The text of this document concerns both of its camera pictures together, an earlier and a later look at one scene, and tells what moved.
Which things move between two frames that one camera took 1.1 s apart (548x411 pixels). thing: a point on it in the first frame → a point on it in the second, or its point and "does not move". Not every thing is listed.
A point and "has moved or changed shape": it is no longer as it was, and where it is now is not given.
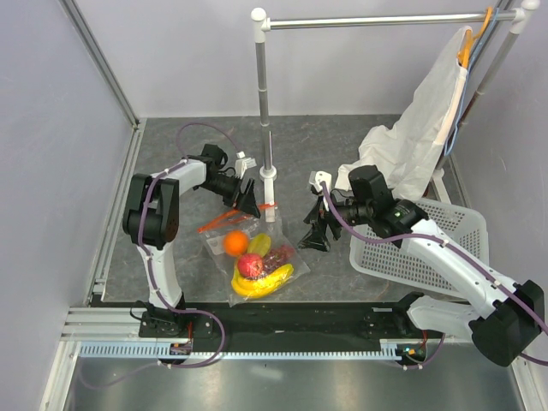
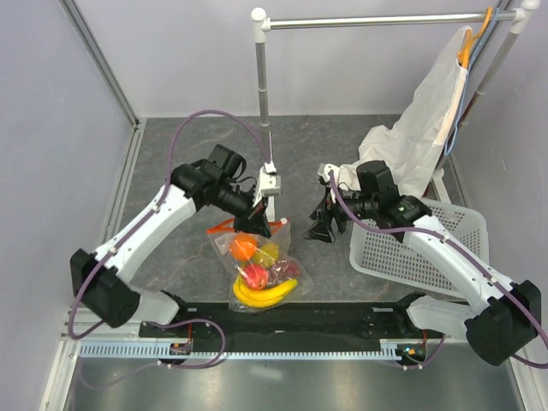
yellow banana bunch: x=250 y=287 → x=261 y=298
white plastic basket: x=378 y=257 does not move
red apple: x=250 y=265 → x=255 y=276
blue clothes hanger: x=462 y=97 does not move
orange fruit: x=235 y=243 has moved or changed shape
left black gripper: x=246 y=202 → x=253 y=221
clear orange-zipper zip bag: x=251 y=255 has moved or changed shape
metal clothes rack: x=520 y=15 does not move
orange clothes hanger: x=463 y=56 does not move
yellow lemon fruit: x=259 y=243 → x=268 y=254
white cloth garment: x=407 y=153 does not move
